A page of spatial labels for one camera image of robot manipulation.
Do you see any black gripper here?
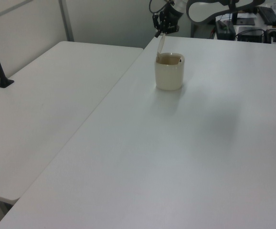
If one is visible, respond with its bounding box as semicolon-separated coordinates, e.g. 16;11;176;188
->
152;4;180;39

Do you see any cream trash bin with lid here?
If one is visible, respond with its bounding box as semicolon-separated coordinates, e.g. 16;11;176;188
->
155;33;185;91

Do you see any green and black device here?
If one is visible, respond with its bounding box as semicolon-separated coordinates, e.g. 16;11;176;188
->
215;20;236;41

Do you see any black monitor stand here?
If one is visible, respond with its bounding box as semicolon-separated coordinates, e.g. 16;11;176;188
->
231;11;256;26

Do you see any black electronics box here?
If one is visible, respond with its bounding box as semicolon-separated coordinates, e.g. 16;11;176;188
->
237;26;265;42

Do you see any black keyboard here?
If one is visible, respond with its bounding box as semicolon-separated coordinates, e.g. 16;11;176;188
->
257;6;276;27

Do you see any small black device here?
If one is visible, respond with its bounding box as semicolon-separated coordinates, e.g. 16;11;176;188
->
265;28;276;45

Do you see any white side table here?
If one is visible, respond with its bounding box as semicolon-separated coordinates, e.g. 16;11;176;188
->
0;41;145;205

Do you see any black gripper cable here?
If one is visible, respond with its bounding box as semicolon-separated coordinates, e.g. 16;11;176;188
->
149;0;164;15

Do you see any grey metal partition post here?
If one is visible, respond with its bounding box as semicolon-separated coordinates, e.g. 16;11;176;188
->
58;0;74;42

